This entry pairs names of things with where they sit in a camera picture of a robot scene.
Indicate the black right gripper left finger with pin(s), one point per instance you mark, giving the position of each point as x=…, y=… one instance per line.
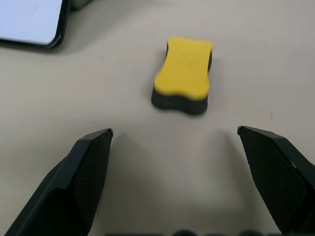
x=73, y=177

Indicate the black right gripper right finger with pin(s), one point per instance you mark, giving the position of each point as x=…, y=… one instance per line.
x=275, y=177

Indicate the yellow and black eraser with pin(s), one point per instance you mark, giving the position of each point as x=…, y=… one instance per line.
x=183, y=73

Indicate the black-framed whiteboard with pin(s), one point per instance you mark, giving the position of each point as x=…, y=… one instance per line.
x=27, y=19

